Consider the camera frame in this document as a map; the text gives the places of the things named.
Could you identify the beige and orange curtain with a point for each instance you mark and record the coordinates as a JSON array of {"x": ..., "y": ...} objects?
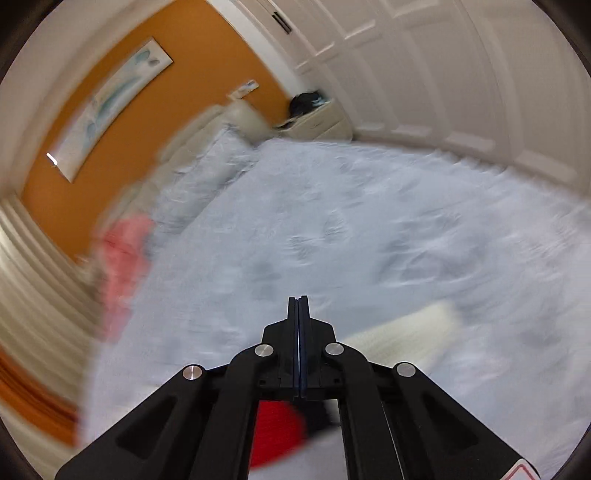
[{"x": 48, "y": 320}]

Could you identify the red and black clothing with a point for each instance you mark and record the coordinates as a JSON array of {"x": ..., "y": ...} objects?
[{"x": 283, "y": 428}]

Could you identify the pink garment on bed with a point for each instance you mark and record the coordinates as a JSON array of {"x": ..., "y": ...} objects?
[{"x": 124, "y": 263}]

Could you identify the cream knitted sweater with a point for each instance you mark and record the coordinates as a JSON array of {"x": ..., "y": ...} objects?
[{"x": 421, "y": 338}]

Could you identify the white wardrobe doors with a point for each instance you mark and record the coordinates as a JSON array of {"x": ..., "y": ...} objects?
[{"x": 494, "y": 79}]

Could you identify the cream padded headboard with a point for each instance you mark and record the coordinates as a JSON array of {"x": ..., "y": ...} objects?
[{"x": 182, "y": 151}]

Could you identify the grey patterned pillow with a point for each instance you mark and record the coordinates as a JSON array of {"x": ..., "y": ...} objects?
[{"x": 224, "y": 160}]

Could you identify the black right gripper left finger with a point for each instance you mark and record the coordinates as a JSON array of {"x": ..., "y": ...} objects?
[{"x": 200, "y": 423}]

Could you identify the framed wall painting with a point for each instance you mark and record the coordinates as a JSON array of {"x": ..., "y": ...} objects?
[{"x": 88, "y": 124}]

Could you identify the cream nightstand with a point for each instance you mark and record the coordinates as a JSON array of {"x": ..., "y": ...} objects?
[{"x": 326, "y": 123}]

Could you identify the grey butterfly bedspread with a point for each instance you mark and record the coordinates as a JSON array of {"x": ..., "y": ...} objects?
[{"x": 370, "y": 234}]

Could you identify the black bag on nightstand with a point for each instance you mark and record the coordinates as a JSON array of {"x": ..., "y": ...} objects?
[{"x": 304, "y": 103}]

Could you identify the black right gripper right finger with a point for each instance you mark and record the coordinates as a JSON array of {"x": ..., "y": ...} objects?
[{"x": 397, "y": 423}]

